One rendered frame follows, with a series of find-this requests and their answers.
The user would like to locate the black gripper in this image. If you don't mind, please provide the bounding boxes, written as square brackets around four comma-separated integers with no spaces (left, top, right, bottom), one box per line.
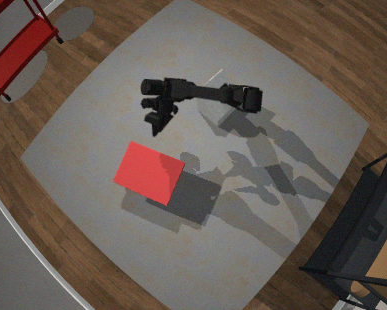
[144,95,179,137]

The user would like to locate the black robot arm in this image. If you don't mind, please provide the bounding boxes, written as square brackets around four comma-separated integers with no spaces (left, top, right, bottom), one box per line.
[140,78,263,114]

